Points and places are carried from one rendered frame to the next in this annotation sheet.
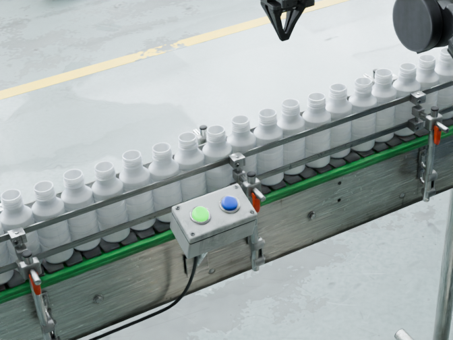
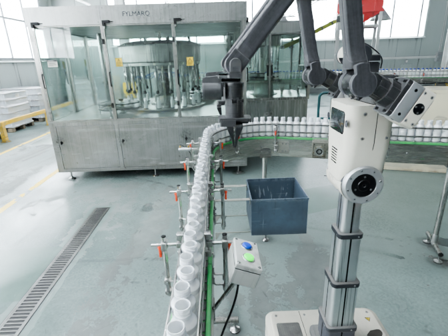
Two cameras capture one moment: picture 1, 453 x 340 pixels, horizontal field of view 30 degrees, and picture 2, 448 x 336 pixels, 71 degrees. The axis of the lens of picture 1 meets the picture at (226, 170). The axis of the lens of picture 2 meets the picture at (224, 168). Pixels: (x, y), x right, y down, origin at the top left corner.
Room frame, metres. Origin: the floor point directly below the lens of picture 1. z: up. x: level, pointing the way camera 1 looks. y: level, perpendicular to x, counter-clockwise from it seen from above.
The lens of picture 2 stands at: (0.95, 0.79, 1.67)
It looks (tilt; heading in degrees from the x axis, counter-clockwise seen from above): 19 degrees down; 295
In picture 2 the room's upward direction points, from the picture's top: 2 degrees counter-clockwise
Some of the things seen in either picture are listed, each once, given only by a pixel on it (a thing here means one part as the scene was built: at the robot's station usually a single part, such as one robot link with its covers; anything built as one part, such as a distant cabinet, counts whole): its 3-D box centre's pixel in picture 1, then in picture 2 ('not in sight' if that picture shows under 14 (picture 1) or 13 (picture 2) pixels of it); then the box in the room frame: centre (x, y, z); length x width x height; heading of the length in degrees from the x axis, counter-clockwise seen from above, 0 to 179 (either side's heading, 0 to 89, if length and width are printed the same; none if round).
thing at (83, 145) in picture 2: not in sight; (161, 90); (4.36, -3.95, 1.18); 2.88 x 2.73 x 2.35; 26
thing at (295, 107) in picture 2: not in sight; (263, 82); (3.13, -6.06, 1.15); 1.63 x 1.62 x 2.30; 116
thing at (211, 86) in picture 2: not in sight; (221, 79); (1.36, -0.10, 1.61); 0.12 x 0.09 x 0.12; 27
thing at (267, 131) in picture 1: (268, 146); (197, 227); (1.48, -0.09, 1.08); 0.06 x 0.06 x 0.17
